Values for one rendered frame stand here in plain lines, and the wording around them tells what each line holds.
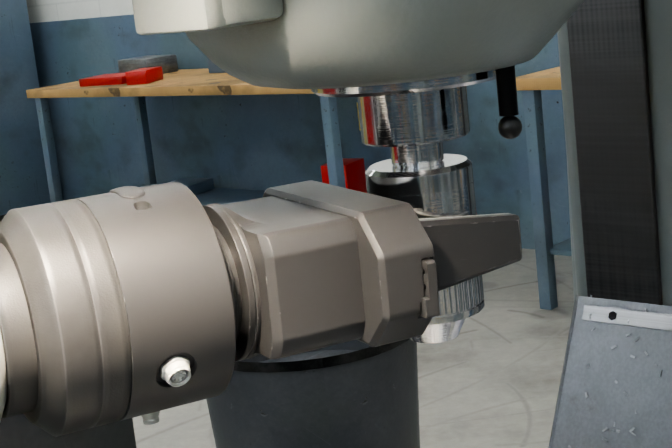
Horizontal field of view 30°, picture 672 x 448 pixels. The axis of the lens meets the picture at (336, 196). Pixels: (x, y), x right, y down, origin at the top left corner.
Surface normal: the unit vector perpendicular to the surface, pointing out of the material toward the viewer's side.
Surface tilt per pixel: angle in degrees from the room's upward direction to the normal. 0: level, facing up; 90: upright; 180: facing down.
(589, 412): 64
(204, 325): 95
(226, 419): 94
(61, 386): 101
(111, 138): 90
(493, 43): 126
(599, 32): 90
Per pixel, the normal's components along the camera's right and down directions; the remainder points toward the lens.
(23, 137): 0.74, 0.04
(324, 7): -0.39, 0.44
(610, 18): -0.67, 0.21
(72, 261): 0.29, -0.54
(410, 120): -0.13, 0.19
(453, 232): 0.46, 0.11
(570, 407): -0.62, -0.25
